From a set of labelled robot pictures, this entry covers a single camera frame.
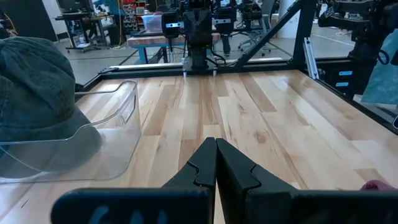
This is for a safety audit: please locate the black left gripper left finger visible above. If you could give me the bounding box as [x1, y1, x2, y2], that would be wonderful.
[50, 136, 218, 224]

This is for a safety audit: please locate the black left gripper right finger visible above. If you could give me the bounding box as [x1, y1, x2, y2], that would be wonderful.
[215, 138, 398, 224]

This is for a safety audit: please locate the dark green fabric cap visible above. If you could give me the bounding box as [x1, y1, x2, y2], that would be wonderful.
[0, 36, 103, 180]

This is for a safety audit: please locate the clear plastic bin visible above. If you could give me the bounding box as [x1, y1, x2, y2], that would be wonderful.
[0, 79, 142, 185]

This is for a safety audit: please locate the pink fabric object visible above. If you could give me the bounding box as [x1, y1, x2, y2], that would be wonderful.
[360, 179, 397, 191]

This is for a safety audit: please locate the black box with blue labels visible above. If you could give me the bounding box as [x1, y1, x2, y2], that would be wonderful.
[323, 60, 357, 96]

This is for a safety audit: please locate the silver aluminium bar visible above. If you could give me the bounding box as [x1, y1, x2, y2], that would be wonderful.
[303, 37, 320, 80]

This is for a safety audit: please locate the wooden workbench with blue legs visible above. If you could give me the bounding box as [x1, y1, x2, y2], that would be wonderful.
[126, 32, 222, 65]

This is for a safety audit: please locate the grey office chair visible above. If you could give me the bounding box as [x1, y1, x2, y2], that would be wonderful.
[238, 12, 272, 53]

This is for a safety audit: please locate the clear storage tub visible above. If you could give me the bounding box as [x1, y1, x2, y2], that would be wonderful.
[141, 14, 163, 32]

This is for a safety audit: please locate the white column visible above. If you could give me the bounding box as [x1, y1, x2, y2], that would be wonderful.
[277, 0, 301, 40]

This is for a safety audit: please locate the red parts shelf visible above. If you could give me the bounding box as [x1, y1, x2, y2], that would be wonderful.
[122, 0, 147, 32]

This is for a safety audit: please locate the black desk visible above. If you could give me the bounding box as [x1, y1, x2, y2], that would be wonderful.
[54, 11, 109, 53]

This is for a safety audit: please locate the black metal table frame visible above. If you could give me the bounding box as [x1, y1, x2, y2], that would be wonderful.
[74, 0, 398, 136]

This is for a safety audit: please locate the black camera with silver strip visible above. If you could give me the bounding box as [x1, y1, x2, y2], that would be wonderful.
[213, 14, 234, 35]
[160, 11, 185, 39]

